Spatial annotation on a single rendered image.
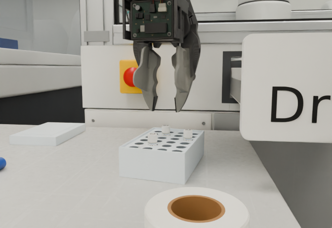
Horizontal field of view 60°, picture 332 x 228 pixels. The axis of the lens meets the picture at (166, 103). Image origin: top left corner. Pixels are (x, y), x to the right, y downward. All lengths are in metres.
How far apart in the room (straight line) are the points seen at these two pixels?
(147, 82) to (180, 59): 0.06
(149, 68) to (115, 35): 0.27
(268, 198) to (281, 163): 0.37
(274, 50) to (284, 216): 0.16
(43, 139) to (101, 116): 0.19
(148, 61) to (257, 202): 0.23
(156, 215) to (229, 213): 0.05
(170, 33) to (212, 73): 0.30
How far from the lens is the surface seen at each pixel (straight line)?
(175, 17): 0.35
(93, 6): 0.70
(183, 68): 0.40
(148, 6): 0.37
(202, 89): 0.64
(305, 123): 0.33
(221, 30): 0.65
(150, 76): 0.42
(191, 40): 0.41
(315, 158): 0.71
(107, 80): 0.68
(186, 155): 0.34
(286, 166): 0.70
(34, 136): 0.55
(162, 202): 0.21
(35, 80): 1.16
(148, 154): 0.35
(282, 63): 0.31
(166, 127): 0.42
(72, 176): 0.39
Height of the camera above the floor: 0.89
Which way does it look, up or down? 7 degrees down
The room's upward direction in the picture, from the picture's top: straight up
